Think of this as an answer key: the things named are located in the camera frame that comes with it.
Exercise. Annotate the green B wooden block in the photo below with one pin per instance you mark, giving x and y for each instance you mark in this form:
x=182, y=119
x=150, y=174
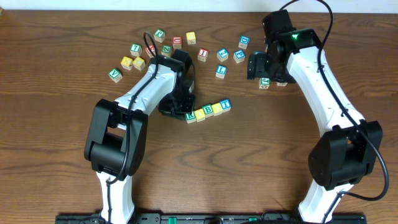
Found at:
x=208, y=110

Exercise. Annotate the red I wooden block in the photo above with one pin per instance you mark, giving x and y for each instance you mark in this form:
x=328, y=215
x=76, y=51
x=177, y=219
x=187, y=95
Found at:
x=203, y=55

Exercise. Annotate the blue P wooden block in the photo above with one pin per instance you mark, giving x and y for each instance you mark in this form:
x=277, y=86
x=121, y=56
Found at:
x=239, y=56

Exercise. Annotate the green 7 wooden block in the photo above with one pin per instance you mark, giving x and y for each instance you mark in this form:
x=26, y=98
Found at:
x=136, y=50

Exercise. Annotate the green J block front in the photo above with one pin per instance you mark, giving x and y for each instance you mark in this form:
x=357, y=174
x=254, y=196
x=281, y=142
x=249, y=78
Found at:
x=264, y=83

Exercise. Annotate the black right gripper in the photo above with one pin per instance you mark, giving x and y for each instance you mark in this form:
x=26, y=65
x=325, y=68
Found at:
x=257, y=68

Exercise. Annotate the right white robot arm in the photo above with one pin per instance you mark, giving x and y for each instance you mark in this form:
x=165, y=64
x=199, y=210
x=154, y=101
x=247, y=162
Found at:
x=349, y=145

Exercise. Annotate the yellow wooden block left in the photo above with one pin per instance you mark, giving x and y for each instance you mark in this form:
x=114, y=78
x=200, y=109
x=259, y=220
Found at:
x=127, y=63

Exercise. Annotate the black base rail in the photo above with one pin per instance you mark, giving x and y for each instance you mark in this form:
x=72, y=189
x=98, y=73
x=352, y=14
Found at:
x=155, y=218

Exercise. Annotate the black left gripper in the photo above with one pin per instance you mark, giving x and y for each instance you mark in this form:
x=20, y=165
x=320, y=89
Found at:
x=176, y=109

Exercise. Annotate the red U block back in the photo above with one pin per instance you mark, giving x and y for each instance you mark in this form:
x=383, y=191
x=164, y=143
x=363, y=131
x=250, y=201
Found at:
x=177, y=42

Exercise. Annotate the yellow C wooden block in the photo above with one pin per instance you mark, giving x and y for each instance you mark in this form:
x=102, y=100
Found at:
x=139, y=63

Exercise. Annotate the green Z wooden block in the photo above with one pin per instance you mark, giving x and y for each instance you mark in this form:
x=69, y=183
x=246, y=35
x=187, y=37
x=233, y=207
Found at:
x=166, y=50

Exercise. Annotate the red E wooden block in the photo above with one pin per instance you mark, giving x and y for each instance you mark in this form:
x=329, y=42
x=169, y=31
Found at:
x=151, y=51

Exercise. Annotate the yellow O block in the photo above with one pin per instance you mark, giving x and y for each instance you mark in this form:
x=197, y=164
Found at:
x=199, y=115
x=217, y=109

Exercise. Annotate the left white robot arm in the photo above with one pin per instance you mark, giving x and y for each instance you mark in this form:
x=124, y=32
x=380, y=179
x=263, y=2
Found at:
x=116, y=139

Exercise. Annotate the yellow block back row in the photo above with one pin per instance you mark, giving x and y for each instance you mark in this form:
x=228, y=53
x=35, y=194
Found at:
x=191, y=38

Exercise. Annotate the blue T wooden block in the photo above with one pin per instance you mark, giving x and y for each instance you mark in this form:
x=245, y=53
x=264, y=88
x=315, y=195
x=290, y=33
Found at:
x=226, y=105

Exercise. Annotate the green j block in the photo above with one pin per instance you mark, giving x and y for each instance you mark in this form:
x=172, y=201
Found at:
x=264, y=83
x=159, y=35

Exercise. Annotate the green R wooden block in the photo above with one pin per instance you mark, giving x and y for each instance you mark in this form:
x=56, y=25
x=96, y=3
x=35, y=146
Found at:
x=190, y=117

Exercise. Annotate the blue 5 wooden block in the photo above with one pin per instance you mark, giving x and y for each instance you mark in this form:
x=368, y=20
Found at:
x=257, y=52

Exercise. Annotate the blue 2 wooden block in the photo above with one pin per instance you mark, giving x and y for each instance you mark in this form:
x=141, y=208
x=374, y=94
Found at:
x=222, y=54

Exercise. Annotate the blue D block left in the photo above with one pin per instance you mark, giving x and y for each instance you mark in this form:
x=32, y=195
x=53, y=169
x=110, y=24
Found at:
x=244, y=42

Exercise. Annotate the blue L block centre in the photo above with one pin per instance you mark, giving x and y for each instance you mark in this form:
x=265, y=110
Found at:
x=221, y=71

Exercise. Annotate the green J block back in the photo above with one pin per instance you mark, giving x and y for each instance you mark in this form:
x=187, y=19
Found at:
x=159, y=35

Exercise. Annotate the green V wooden block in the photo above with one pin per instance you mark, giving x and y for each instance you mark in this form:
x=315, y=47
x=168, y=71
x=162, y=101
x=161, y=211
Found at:
x=116, y=75

